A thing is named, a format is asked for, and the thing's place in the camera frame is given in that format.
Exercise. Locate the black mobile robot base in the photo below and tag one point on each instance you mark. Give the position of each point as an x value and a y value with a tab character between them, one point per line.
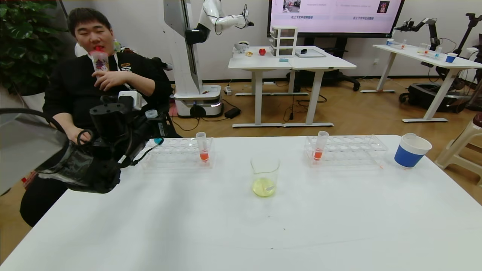
421	98

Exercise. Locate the seated man's left hand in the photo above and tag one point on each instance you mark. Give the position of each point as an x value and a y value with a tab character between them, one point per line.
113	81

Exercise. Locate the black background robot arm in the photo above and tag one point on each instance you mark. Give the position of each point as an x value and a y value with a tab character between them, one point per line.
431	26

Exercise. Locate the white standing desk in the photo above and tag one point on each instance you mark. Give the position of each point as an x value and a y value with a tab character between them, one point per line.
324	63
260	62

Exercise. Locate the grey flat tray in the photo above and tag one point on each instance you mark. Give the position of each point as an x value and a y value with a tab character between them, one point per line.
314	54

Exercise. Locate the white bowl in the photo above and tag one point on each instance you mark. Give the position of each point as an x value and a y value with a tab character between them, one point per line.
241	46

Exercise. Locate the seated man's right hand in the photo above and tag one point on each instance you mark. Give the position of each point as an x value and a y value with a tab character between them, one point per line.
83	136

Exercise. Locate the man in black sweater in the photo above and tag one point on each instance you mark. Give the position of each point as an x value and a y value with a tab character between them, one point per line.
75	86

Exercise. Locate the red apple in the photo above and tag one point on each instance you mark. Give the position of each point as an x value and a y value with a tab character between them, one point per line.
262	51

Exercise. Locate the green potted plant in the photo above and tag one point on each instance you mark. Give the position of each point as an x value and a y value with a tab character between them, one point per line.
22	45

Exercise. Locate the plastic drink cup red lid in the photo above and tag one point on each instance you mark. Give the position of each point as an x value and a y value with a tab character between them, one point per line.
99	60

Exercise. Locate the small blue background cup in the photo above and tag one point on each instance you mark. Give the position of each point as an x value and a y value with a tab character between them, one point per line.
450	58

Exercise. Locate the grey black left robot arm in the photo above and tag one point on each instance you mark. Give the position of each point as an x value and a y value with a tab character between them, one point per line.
30	150

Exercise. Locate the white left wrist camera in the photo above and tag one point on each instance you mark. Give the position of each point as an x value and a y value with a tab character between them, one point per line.
130	99

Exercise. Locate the blue pigment test tube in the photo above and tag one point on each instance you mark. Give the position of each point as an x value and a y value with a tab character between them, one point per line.
151	114

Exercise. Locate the large wall display screen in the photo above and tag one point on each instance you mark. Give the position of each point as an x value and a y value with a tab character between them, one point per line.
335	19

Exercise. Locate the black display stand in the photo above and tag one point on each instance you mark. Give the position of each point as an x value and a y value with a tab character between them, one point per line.
339	77

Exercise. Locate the black power adapter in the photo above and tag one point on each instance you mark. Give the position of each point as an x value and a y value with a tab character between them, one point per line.
232	113

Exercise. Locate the white drawer organizer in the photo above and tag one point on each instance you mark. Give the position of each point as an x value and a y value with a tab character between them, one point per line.
284	41

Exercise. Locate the blue white paper cup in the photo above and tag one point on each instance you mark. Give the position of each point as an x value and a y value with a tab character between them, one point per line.
408	156

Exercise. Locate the long white work desk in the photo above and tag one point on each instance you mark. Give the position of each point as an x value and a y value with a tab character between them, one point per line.
410	52

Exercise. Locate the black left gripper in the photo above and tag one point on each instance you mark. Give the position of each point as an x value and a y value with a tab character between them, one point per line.
161	129

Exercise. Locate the clear glass beaker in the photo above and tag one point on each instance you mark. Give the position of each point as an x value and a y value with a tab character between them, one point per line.
265	180

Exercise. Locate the white plant pot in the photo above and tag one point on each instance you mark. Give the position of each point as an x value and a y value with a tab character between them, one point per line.
35	101

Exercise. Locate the clear acrylic test tube rack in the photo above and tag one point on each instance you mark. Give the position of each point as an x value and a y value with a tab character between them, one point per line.
180	156
350	150

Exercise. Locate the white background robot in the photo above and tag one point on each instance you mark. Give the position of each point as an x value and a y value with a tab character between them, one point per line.
184	56

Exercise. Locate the white power strip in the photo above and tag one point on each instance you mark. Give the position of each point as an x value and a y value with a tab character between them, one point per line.
228	90

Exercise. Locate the red pigment test tube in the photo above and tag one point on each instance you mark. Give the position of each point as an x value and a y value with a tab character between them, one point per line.
319	148
203	150

